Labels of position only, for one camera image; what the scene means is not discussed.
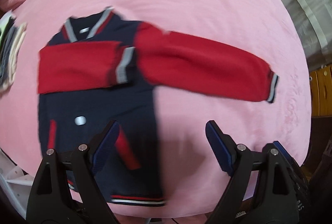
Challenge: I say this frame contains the navy red varsity jacket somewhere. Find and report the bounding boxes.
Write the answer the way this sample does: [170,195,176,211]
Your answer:
[38,7,278,207]

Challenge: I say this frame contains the stack of folded clothes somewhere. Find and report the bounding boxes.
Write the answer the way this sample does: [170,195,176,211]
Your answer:
[1,11,27,93]

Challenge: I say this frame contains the white cartoon storage box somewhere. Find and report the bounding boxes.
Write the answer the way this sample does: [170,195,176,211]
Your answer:
[1,150,34,219]

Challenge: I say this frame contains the wooden drawer cabinet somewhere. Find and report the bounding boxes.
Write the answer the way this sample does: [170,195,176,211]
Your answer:
[310,64,332,117]

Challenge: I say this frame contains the pink fleece bed blanket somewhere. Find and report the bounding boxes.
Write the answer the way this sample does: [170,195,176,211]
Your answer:
[1,0,311,218]

